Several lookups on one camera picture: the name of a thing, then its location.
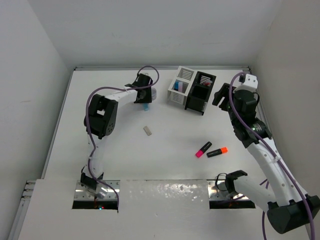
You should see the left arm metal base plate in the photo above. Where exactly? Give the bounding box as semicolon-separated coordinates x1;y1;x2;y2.
73;180;120;201

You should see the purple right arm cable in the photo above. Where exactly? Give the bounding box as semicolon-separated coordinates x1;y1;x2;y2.
229;71;315;240

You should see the pink and black highlighter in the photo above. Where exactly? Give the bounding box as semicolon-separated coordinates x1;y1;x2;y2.
195;141;212;158

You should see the pastel pink highlighter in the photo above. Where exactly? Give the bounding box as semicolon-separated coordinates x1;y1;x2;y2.
178;81;183;93

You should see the orange and black highlighter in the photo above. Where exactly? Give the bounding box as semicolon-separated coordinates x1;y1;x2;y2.
206;147;228;158

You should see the pastel blue highlighter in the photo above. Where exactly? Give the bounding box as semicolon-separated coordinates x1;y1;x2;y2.
143;103;149;111

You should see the black slotted organizer container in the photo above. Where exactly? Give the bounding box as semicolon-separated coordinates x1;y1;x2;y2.
184;71;217;116

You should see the white front panel board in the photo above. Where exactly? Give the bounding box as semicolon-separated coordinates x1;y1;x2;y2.
18;178;311;240

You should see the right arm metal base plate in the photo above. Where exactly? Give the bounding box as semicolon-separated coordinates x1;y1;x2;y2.
207;179;249;201

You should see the clear jar of paperclips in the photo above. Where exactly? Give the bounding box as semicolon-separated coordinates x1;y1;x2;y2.
151;87;157;101

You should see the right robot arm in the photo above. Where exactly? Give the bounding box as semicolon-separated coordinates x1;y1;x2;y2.
212;83;320;239

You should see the white eraser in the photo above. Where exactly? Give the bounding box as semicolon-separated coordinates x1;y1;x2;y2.
143;126;152;136

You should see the blue and black highlighter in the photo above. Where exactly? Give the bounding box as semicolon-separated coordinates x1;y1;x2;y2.
173;82;179;91

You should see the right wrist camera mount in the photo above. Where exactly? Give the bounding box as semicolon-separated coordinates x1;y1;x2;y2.
235;73;258;93

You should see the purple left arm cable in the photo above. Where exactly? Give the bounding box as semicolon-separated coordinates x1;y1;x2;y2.
85;65;161;210

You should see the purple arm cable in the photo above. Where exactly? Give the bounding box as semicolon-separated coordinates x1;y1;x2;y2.
85;65;161;210
229;71;315;240

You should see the white slotted organizer container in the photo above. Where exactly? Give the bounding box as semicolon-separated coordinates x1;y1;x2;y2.
167;66;197;106

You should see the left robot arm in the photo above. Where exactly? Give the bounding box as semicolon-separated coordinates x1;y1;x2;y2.
80;73;154;191

